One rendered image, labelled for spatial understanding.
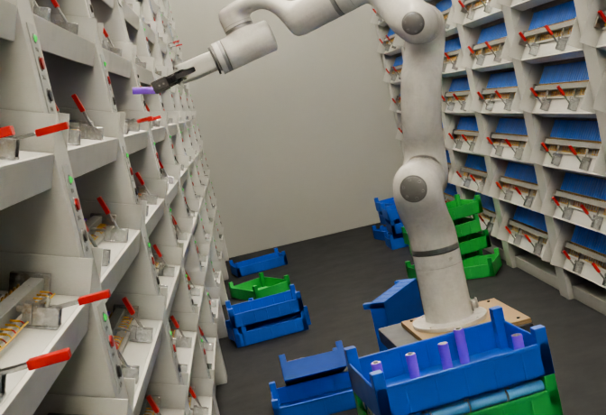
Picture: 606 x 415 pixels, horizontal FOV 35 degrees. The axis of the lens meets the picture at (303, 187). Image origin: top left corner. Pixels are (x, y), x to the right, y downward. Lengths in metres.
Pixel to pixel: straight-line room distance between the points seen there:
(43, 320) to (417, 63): 1.48
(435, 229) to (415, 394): 0.86
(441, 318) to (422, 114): 0.51
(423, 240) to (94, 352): 1.25
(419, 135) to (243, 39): 0.51
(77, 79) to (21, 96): 0.70
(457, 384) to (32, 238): 0.72
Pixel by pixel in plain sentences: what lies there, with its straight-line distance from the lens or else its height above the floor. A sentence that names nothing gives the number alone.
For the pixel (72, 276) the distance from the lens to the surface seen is 1.28.
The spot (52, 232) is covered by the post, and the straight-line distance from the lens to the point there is 1.28.
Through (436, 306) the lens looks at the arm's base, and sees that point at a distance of 2.42.
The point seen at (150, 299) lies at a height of 0.60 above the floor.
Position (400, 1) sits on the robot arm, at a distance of 2.31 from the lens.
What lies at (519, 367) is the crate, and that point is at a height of 0.43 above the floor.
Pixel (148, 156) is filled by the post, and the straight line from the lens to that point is 2.66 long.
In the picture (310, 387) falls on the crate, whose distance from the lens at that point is 3.08.
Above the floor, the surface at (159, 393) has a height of 0.40.
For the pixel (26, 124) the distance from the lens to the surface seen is 1.27.
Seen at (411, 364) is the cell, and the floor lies 0.45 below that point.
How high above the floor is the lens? 0.93
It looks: 5 degrees down
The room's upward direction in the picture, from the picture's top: 13 degrees counter-clockwise
